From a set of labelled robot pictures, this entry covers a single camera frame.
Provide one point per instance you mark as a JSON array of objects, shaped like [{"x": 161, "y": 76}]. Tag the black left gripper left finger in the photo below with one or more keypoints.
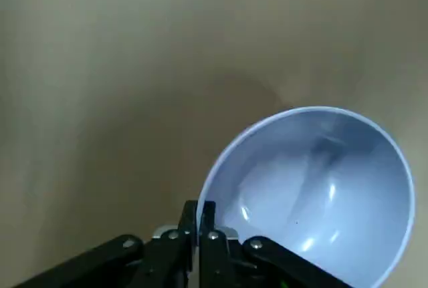
[{"x": 160, "y": 261}]

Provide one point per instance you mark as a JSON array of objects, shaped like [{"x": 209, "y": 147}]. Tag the purple plastic bowl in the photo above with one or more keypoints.
[{"x": 317, "y": 194}]

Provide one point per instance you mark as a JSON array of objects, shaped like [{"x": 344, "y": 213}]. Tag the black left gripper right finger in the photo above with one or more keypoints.
[{"x": 220, "y": 261}]

